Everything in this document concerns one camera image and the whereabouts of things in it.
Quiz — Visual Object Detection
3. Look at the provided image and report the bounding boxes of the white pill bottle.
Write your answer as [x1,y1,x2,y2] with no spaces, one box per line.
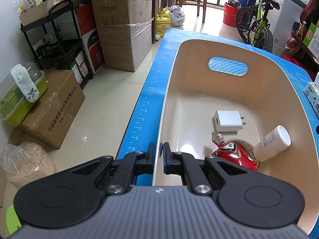
[253,125,291,162]

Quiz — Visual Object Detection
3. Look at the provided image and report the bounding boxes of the white power adapter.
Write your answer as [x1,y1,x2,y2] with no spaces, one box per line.
[213,110,245,132]

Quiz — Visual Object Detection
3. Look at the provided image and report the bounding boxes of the beige plastic storage basket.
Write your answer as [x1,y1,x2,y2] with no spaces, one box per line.
[151,38,319,236]

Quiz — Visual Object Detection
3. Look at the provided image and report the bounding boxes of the bag of grain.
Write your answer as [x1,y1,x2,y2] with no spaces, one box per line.
[1,142,56,189]

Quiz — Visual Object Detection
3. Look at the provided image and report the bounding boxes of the brown cardboard box on floor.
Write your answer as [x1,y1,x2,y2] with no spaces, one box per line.
[20,70,85,149]

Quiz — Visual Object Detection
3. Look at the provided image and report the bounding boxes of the blue silicone table mat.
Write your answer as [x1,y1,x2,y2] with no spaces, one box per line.
[116,27,319,239]

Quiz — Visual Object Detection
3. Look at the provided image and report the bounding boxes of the green plastic container clear lid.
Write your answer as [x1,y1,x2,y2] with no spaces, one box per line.
[1,62,48,127]

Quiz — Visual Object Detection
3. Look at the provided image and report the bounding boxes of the tissue box with pattern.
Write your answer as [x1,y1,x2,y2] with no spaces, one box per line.
[303,73,319,118]

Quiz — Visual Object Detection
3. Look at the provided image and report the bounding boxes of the white rolled towel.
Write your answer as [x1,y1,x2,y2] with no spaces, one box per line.
[10,64,39,103]

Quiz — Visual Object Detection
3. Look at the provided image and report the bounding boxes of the black metal shelf rack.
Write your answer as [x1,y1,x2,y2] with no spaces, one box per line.
[20,0,93,88]

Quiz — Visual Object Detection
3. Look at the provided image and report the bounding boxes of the red white appliance box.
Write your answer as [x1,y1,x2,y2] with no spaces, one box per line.
[76,3,105,75]

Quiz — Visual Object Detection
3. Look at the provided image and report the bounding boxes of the large wrapped cardboard box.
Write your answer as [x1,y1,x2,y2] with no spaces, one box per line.
[97,20,152,72]

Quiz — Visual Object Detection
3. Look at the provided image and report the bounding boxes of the green black bicycle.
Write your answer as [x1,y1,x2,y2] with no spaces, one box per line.
[236,0,280,53]

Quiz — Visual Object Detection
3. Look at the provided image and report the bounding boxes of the white chest freezer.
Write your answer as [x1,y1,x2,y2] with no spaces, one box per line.
[267,0,306,57]

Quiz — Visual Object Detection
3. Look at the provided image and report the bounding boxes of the red bucket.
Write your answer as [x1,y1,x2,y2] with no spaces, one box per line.
[223,2,239,27]

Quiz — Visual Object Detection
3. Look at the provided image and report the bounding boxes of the open cardboard box on shelf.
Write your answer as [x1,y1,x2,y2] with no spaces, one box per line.
[19,0,64,26]

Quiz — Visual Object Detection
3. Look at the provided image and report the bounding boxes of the yellow detergent jug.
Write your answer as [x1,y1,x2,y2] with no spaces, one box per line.
[156,7,170,38]

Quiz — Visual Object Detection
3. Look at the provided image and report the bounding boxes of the white plastic bag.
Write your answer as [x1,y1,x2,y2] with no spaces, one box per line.
[168,5,185,27]

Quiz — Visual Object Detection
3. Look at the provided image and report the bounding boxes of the upper cardboard box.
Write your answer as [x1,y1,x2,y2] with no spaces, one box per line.
[91,0,151,26]

